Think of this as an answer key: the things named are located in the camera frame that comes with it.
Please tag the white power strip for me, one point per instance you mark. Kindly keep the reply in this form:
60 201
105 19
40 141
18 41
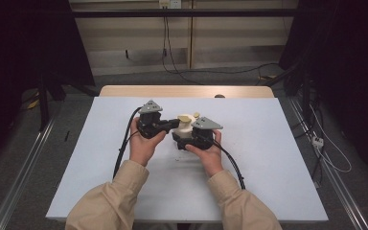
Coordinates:
317 141

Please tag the black curtain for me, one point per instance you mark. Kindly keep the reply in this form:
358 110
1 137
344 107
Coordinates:
28 48
348 64

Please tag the person's left hand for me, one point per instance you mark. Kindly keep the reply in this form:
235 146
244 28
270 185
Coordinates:
143 148

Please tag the black metal stand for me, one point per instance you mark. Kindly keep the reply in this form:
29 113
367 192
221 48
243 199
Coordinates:
43 102

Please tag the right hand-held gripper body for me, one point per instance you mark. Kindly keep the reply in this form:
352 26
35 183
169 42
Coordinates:
202 135

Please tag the aluminium floor rail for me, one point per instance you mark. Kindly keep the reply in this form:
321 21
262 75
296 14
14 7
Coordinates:
19 172
335 179

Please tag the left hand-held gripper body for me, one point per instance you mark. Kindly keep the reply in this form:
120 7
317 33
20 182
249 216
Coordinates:
148 123

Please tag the white table mat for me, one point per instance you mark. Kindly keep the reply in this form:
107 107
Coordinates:
262 159

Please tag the wooden table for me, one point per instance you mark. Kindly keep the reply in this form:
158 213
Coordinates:
172 91

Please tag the black horizontal bar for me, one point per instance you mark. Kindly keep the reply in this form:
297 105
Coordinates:
185 12

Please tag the white wall socket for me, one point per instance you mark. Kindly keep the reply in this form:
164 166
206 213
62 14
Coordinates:
170 3

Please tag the wooden wall post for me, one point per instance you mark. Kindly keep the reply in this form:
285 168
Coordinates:
190 35

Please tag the person's right hand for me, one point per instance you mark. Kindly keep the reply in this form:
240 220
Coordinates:
211 158

